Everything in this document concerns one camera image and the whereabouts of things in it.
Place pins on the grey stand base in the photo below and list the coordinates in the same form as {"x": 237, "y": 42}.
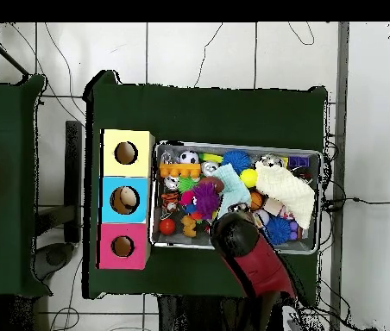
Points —
{"x": 55, "y": 257}

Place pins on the yellow smooth ball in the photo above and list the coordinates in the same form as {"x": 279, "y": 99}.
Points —
{"x": 248, "y": 178}

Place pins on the dark green side table cloth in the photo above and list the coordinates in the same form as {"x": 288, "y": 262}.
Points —
{"x": 5, "y": 120}

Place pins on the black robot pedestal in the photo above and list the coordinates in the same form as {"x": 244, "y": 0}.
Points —
{"x": 188, "y": 317}

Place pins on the red smooth ball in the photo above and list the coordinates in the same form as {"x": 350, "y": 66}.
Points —
{"x": 167, "y": 227}

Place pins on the orange toy building block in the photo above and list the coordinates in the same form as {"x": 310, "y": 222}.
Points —
{"x": 177, "y": 170}

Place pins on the wooden box with three holes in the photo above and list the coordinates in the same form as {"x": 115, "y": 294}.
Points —
{"x": 126, "y": 170}

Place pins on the cream waffle cloth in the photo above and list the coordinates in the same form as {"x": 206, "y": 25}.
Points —
{"x": 284, "y": 189}

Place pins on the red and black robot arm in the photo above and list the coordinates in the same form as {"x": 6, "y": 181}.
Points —
{"x": 260, "y": 269}

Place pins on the black and white soccer ball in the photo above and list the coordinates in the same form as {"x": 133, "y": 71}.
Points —
{"x": 188, "y": 158}

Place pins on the blue spiky rubber ball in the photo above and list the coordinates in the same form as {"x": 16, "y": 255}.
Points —
{"x": 236, "y": 160}
{"x": 279, "y": 231}

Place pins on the purple spiky rubber ball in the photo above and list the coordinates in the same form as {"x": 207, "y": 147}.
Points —
{"x": 206, "y": 200}

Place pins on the brown toy football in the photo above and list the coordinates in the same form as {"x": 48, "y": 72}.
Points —
{"x": 216, "y": 184}

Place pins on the light teal waffle cloth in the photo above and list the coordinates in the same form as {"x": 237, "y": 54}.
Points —
{"x": 231, "y": 186}

